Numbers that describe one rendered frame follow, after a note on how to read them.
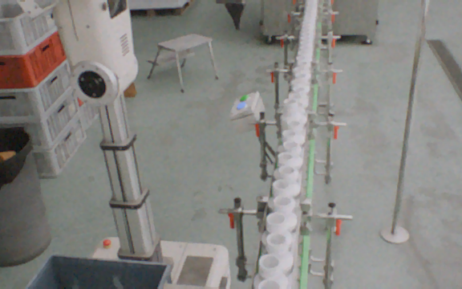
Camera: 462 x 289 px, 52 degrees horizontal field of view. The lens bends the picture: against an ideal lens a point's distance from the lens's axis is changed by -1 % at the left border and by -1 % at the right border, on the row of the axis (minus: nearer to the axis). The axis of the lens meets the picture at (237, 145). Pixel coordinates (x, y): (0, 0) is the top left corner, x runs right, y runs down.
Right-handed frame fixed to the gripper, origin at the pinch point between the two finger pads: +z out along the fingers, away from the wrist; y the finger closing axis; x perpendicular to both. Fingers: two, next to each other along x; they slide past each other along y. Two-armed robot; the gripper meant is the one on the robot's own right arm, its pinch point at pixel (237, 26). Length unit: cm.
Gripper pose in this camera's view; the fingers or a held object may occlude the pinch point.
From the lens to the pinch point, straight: 125.4
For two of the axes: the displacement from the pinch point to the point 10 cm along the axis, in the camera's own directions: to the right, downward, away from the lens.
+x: 1.6, -4.8, 8.6
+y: 9.9, 0.2, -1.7
